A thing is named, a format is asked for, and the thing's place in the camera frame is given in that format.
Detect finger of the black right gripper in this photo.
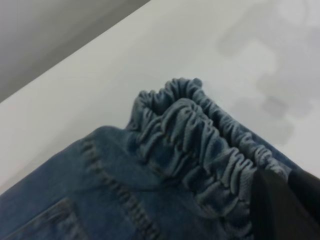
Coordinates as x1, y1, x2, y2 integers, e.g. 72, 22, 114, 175
286, 170, 320, 225
249, 169, 320, 240

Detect blue denim kids pants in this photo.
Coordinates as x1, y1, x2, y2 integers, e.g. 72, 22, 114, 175
0, 77, 295, 240

